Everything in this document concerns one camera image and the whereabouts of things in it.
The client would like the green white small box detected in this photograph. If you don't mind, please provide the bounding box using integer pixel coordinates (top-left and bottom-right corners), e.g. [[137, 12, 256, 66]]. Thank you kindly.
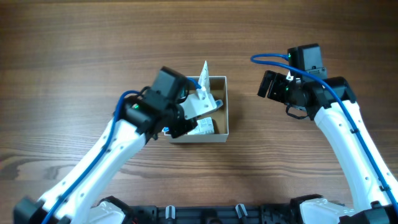
[[188, 117, 215, 135]]

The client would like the white lotion tube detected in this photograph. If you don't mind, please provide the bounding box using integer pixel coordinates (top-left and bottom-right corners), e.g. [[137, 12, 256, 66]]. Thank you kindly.
[[198, 61, 210, 93]]

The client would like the blue white toothbrush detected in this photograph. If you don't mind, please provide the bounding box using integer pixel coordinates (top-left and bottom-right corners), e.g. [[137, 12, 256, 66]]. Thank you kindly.
[[163, 100, 223, 133]]

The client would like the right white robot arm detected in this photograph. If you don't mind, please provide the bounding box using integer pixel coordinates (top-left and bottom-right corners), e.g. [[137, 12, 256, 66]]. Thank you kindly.
[[251, 44, 397, 223]]

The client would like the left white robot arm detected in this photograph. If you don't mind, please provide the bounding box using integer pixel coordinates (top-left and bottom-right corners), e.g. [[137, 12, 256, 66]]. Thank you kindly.
[[13, 67, 200, 223]]

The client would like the open beige cardboard box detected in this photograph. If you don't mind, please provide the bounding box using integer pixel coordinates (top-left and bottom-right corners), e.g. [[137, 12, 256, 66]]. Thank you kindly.
[[163, 76, 229, 144]]

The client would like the left blue cable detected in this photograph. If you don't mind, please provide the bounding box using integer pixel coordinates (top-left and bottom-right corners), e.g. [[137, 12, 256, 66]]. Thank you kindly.
[[40, 77, 203, 224]]

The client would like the blue cable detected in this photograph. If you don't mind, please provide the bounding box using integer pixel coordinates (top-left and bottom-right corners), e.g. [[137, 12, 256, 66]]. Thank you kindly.
[[40, 77, 203, 224], [249, 53, 398, 215]]

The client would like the right blue cable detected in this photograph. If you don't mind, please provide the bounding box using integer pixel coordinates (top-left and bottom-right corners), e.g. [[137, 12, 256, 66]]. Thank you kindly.
[[249, 53, 398, 215]]

